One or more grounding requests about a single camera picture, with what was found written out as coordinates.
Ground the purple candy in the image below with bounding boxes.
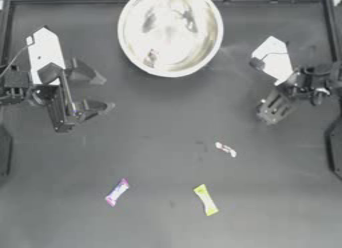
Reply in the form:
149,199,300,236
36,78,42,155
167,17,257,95
104,177,130,208

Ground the red white candy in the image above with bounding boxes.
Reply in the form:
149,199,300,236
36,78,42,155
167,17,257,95
141,48,160,69
213,141,237,159

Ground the steel bowl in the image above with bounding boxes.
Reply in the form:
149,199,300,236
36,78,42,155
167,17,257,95
116,0,225,79

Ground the green candy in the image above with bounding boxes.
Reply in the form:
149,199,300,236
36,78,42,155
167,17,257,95
192,183,220,217

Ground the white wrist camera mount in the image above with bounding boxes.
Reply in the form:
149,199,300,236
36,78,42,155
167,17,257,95
25,26,66,86
248,35,295,87

